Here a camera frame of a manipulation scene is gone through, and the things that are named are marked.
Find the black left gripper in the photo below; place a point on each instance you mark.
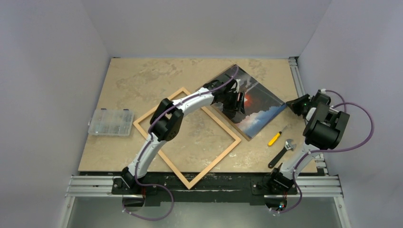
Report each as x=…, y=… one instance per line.
x=236, y=106

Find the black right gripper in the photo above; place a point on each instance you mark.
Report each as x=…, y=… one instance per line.
x=295, y=106

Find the sunset landscape photo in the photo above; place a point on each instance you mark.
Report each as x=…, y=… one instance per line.
x=261, y=106

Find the wooden picture frame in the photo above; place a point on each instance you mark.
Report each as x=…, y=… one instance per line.
x=204, y=142

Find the yellow handled screwdriver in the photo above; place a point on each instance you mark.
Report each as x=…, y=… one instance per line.
x=275, y=137

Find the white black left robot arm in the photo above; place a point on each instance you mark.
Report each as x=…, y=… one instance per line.
x=167, y=120

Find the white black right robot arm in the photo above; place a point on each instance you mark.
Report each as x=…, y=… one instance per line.
x=323, y=131

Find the clear plastic screw box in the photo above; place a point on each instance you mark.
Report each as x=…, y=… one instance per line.
x=111, y=122

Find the aluminium side rail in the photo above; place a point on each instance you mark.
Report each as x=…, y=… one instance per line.
x=302, y=94

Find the aluminium front rail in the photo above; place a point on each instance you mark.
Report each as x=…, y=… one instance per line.
x=101, y=186

